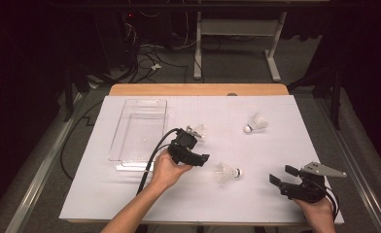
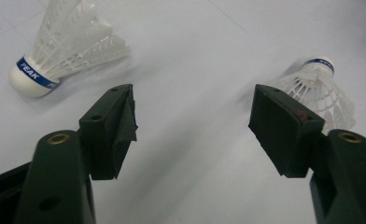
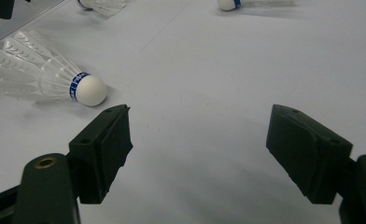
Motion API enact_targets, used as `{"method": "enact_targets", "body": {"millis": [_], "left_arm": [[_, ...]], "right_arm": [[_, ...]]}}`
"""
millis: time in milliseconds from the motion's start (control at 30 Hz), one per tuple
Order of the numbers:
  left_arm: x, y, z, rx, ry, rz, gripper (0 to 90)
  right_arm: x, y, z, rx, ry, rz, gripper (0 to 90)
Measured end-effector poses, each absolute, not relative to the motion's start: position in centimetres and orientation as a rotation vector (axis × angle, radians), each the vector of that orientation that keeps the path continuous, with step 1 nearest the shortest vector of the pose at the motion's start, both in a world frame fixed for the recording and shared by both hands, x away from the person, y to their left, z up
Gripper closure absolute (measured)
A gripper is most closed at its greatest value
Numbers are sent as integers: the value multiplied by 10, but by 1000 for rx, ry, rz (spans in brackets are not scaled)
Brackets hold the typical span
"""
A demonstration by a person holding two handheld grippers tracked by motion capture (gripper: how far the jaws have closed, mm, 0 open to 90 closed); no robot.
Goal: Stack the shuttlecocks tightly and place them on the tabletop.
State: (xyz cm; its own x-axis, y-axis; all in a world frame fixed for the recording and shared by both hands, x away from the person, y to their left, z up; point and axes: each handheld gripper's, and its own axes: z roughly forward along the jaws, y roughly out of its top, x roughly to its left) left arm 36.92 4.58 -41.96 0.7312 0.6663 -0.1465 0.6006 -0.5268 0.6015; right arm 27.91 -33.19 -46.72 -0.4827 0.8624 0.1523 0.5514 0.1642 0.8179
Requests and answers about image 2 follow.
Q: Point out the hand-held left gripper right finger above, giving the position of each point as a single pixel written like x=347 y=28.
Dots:
x=284 y=137

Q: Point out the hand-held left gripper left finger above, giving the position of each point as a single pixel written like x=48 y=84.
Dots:
x=106 y=140

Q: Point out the white shuttlecock with blue band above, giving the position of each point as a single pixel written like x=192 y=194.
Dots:
x=318 y=84
x=28 y=81

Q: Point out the white table cover board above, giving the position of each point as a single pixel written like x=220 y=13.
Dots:
x=190 y=62

